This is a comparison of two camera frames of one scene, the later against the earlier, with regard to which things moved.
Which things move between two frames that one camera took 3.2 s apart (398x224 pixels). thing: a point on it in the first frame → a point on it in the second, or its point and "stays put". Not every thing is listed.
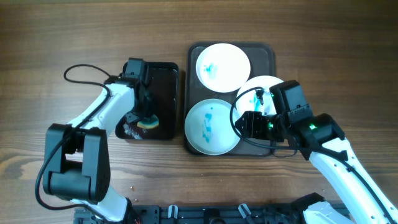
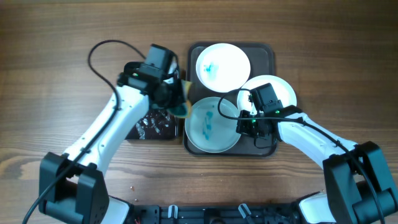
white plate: x=249 y=101 stays put
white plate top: x=223 y=68 stays put
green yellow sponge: x=152 y=122 → x=183 y=110
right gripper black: x=252 y=127 stays put
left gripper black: x=130 y=117 → x=179 y=98
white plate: x=208 y=127 stays put
